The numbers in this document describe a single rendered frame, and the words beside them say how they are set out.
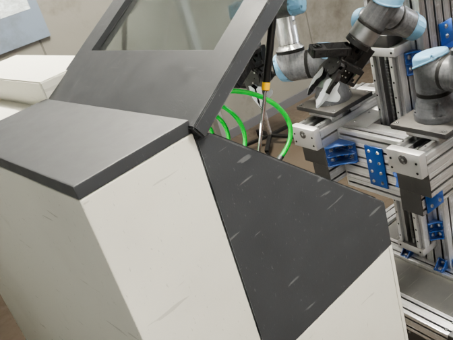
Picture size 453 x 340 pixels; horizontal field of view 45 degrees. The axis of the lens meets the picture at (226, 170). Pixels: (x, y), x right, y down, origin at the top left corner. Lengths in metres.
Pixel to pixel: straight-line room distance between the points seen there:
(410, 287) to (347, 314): 0.87
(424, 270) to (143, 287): 1.70
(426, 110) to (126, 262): 1.20
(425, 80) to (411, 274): 1.02
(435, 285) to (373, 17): 1.37
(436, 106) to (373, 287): 0.63
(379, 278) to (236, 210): 0.69
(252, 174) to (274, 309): 0.38
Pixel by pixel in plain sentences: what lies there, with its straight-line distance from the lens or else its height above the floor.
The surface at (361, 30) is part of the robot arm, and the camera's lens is 1.55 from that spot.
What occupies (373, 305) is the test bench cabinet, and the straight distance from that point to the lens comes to 1.83.
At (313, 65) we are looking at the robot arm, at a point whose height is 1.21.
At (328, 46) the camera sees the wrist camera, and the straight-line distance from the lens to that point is 1.56.
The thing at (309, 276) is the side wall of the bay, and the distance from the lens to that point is 1.53.
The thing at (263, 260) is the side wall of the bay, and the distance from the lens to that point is 1.37.
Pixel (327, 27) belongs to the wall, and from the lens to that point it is 5.59.
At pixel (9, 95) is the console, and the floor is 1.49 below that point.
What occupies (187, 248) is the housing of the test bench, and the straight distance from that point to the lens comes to 1.20.
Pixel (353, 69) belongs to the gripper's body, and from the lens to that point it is 1.58.
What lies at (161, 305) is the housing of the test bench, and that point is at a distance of 1.20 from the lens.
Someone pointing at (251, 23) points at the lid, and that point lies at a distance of 1.23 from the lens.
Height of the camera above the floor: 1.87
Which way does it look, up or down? 25 degrees down
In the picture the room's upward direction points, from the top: 17 degrees counter-clockwise
